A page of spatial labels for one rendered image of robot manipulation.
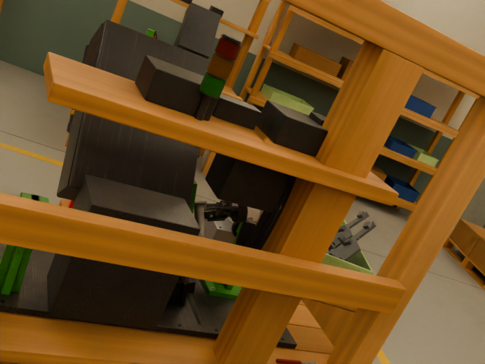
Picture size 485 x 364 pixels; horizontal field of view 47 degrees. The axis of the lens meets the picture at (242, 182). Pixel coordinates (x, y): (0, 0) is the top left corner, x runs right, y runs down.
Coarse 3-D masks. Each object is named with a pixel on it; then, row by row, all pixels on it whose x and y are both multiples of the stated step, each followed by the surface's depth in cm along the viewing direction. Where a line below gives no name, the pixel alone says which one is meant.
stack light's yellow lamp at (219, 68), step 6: (216, 60) 120; (222, 60) 120; (210, 66) 121; (216, 66) 120; (222, 66) 120; (228, 66) 121; (210, 72) 121; (216, 72) 120; (222, 72) 121; (228, 72) 122; (222, 78) 122
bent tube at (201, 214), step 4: (196, 204) 173; (200, 204) 173; (196, 208) 173; (200, 208) 173; (196, 212) 172; (200, 212) 172; (196, 216) 172; (200, 216) 172; (196, 220) 172; (200, 220) 172; (204, 220) 173; (200, 224) 171; (204, 224) 172; (204, 228) 172; (200, 232) 171; (204, 232) 171; (200, 236) 171; (204, 236) 172
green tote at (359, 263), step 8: (344, 224) 311; (328, 256) 253; (360, 256) 275; (328, 264) 255; (336, 264) 255; (344, 264) 255; (352, 264) 255; (360, 264) 272; (368, 264) 264; (368, 272) 257
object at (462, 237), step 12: (456, 228) 741; (468, 228) 716; (480, 228) 735; (456, 240) 731; (468, 240) 707; (480, 240) 684; (468, 252) 698; (480, 252) 678; (468, 264) 693; (480, 264) 671
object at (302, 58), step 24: (288, 24) 657; (264, 48) 706; (264, 72) 674; (312, 72) 681; (336, 72) 697; (240, 96) 725; (264, 96) 708; (288, 96) 739; (456, 96) 790; (432, 120) 744; (384, 144) 765; (408, 144) 797; (432, 144) 807; (432, 168) 773; (408, 192) 785; (408, 216) 803
